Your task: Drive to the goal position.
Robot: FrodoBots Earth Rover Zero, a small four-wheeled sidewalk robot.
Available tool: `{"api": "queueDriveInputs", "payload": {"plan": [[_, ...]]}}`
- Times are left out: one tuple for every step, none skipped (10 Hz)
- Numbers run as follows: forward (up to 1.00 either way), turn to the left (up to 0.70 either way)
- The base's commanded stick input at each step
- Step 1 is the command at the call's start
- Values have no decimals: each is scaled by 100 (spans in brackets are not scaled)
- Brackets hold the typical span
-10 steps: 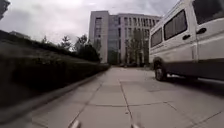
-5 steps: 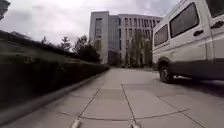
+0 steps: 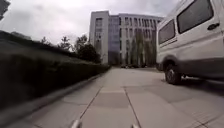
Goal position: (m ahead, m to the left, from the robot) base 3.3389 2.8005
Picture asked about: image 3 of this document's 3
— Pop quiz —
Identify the white van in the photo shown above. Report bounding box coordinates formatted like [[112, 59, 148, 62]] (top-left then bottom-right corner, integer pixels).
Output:
[[155, 0, 224, 86]]

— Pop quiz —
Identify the tall grey office building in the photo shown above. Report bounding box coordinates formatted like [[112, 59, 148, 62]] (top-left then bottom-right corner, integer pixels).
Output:
[[88, 10, 165, 66]]

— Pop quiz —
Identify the row of slender trees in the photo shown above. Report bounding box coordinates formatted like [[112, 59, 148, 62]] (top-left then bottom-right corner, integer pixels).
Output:
[[123, 33, 158, 68]]

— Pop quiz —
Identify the group of dark trees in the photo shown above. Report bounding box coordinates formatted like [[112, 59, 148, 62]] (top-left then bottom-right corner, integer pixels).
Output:
[[39, 34, 102, 65]]

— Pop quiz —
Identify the dark green hedge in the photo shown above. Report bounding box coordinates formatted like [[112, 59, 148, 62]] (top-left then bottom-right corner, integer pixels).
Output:
[[0, 30, 112, 109]]

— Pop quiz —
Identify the grey paved path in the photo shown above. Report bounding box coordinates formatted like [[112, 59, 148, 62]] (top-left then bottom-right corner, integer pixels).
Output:
[[6, 67, 224, 128]]

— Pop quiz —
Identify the grey stone kerb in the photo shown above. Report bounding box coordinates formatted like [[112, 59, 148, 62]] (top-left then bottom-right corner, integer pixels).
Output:
[[0, 72, 107, 127]]

